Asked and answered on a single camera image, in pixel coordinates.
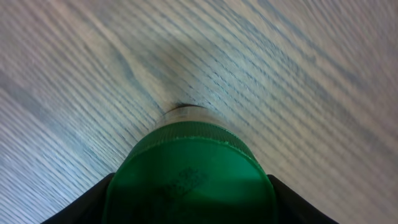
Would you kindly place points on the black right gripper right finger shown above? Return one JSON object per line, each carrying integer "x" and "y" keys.
{"x": 293, "y": 209}

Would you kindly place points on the green lid jar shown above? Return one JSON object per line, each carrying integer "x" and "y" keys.
{"x": 190, "y": 169}

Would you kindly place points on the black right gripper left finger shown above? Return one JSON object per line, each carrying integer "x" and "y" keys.
{"x": 87, "y": 208}

